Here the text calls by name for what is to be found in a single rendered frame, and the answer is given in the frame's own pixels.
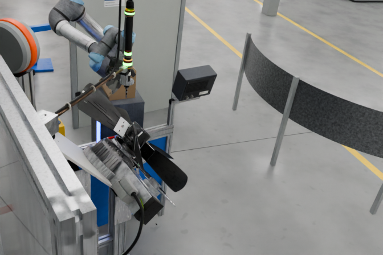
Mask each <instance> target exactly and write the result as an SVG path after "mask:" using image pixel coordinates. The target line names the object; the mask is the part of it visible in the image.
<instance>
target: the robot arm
mask: <svg viewBox="0 0 383 255"><path fill-rule="evenodd" d="M83 5H84V2H83V1H82V0H59V1H58V3H57V4H56V5H55V6H54V7H53V8H52V9H51V11H50V13H49V15H48V21H49V24H50V27H51V29H52V30H53V32H54V33H56V34H57V35H59V36H63V37H65V38H66V39H68V40H69V41H71V42H73V43H74V44H75V45H77V46H78V47H80V48H81V49H83V50H85V51H86V52H88V53H89V55H88V57H89V58H90V61H89V66H90V67H91V68H92V69H93V71H94V72H96V73H97V74H98V75H100V76H101V77H102V78H105V77H106V76H108V75H109V74H110V73H111V72H112V71H113V69H114V67H115V64H116V59H117V46H118V30H119V29H118V28H117V27H115V26H112V25H108V26H106V27H105V28H104V29H103V28H102V27H101V26H99V25H98V24H97V23H96V22H95V21H94V20H93V19H92V18H91V17H90V16H89V15H88V14H87V13H86V11H85V7H84V6H83ZM69 21H72V22H76V23H77V24H78V25H79V26H80V27H82V28H83V29H84V30H85V31H86V32H87V33H88V34H89V35H91V36H92V37H93V38H94V39H95V40H96V41H94V40H93V39H91V38H89V37H88V36H86V35H85V34H83V33H82V32H80V31H79V30H77V29H75V28H74V27H72V26H71V25H70V24H69ZM123 35H124V30H122V31H121V30H120V53H119V62H118V65H117V68H116V70H115V72H117V71H118V70H119V67H121V66H122V65H123V58H124V54H122V49H123ZM135 37H136V34H135V33H134V32H132V47H133V44H134V42H135ZM124 50H125V42H124ZM120 79H121V74H118V75H116V77H115V78H114V79H110V81H108V82H107V83H106V86H108V88H109V89H111V92H112V94H114V93H115V92H116V91H117V90H118V89H119V88H120V87H121V85H122V84H120Z"/></svg>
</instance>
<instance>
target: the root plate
mask: <svg viewBox="0 0 383 255"><path fill-rule="evenodd" d="M124 121H125V122H124ZM123 122H124V123H123ZM121 125H124V127H121ZM128 126H129V123H128V122H127V121H126V120H125V119H123V118H122V117H120V119H119V121H118V123H117V125H116V126H115V128H114V131H115V132H116V133H117V134H119V135H120V136H121V137H123V136H124V134H125V132H126V130H127V128H128ZM119 130H120V131H119Z"/></svg>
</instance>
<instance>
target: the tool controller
mask: <svg viewBox="0 0 383 255"><path fill-rule="evenodd" d="M216 77H217V73H216V72H215V71H214V70H213V69H212V67H211V66H210V65H203V66H199V67H193V68H187V69H180V70H178V71H177V75H176V78H175V81H174V84H173V88H172V92H173V93H174V95H175V96H176V97H177V99H178V100H179V101H183V100H188V99H193V98H196V97H201V96H205V95H209V94H210V92H211V90H212V87H213V85H214V82H215V80H216Z"/></svg>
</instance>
